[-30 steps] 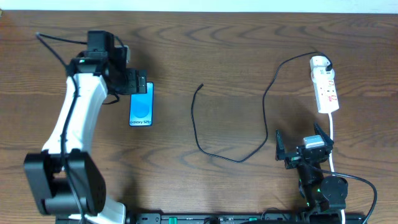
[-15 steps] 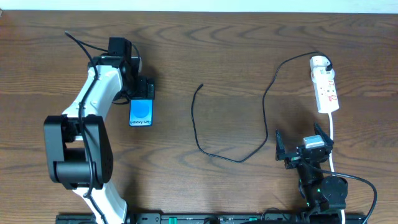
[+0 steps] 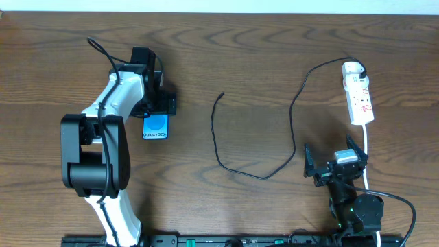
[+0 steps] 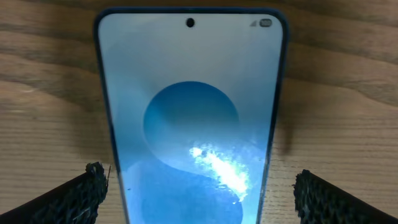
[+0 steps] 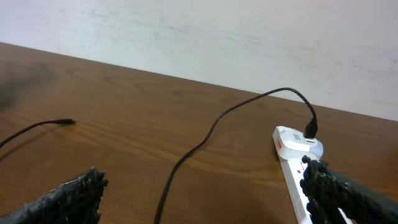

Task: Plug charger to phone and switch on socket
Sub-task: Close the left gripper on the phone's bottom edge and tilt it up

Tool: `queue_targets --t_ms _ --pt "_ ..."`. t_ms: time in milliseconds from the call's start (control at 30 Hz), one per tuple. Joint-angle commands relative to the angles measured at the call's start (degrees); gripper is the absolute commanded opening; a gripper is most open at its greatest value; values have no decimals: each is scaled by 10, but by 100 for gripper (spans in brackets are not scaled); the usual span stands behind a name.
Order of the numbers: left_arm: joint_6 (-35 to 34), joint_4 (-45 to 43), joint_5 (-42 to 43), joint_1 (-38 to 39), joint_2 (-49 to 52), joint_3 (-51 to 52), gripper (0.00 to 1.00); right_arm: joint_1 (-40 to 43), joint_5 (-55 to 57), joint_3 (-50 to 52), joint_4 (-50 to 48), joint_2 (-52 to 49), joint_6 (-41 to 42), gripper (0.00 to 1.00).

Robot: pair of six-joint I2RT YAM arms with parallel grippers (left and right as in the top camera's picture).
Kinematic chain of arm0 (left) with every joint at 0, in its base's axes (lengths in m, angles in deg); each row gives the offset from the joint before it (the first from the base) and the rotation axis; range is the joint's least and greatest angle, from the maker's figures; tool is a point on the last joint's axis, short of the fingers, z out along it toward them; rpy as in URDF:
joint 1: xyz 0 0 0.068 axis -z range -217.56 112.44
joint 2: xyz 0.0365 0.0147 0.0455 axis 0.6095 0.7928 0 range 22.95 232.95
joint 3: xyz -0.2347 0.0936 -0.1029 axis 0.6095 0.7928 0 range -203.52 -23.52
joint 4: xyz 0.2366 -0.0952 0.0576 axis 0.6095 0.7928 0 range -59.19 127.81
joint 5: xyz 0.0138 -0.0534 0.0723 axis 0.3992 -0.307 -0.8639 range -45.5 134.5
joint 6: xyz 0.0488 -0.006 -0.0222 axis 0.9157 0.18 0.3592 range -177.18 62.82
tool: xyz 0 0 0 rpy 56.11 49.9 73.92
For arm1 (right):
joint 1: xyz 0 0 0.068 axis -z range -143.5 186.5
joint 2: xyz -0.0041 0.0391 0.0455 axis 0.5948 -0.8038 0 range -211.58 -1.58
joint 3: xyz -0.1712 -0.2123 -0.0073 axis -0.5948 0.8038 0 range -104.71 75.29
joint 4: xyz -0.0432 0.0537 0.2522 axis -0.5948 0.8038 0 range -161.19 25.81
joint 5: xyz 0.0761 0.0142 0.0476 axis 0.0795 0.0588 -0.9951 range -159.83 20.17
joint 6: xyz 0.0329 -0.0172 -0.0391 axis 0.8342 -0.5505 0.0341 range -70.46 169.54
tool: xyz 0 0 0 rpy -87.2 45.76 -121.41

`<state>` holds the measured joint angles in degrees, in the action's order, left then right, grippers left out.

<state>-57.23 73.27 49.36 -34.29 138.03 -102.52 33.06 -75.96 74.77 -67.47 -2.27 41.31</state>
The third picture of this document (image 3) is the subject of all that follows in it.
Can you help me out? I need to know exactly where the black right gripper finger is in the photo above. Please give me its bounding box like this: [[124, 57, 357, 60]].
[[303, 143, 315, 178], [346, 135, 368, 161]]

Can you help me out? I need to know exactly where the blue Galaxy smartphone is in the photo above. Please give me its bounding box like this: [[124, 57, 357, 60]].
[[142, 115, 169, 140]]

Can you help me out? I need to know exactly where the black charging cable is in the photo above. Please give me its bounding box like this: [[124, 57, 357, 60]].
[[210, 56, 368, 180]]

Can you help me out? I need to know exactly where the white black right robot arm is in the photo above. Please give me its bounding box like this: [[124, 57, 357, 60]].
[[304, 135, 383, 246]]

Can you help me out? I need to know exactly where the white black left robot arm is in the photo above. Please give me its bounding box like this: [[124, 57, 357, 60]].
[[60, 47, 176, 246]]

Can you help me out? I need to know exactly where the white power strip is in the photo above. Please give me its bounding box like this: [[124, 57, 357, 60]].
[[342, 62, 375, 126]]

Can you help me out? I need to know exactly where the white power strip cord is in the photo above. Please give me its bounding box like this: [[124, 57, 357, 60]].
[[361, 123, 382, 247]]

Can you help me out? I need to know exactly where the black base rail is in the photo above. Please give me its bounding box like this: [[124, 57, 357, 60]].
[[60, 234, 403, 247]]

